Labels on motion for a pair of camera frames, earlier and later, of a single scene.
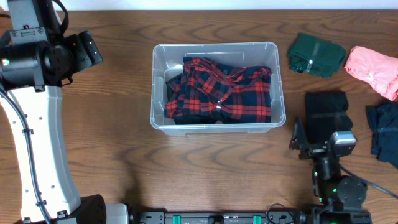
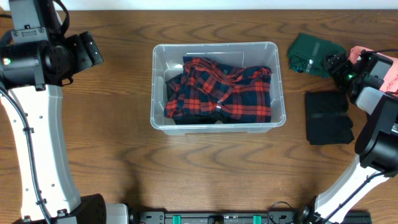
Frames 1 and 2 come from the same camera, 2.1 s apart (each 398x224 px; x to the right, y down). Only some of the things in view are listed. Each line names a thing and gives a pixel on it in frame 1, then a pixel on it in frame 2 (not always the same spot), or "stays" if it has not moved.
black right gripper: x=300 y=142 to x=344 y=64
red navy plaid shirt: x=240 y=94 stays
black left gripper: x=81 y=61 stays
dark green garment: x=307 y=54 stays
